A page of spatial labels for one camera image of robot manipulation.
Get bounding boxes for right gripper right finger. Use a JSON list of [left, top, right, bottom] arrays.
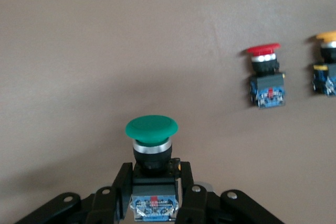
[[174, 161, 287, 224]]

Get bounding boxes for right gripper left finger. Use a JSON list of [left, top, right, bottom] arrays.
[[15, 162, 133, 224]]

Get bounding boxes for yellow mushroom push button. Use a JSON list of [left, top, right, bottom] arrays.
[[311, 30, 336, 98]]

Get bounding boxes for green mushroom push button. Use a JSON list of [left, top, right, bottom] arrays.
[[124, 114, 180, 222]]

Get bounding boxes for red mushroom push button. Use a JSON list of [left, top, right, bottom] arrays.
[[246, 42, 287, 110]]

